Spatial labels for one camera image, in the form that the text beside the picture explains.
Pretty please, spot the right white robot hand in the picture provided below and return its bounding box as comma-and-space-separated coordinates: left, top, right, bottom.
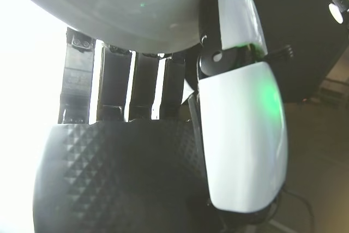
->
32, 0, 290, 233

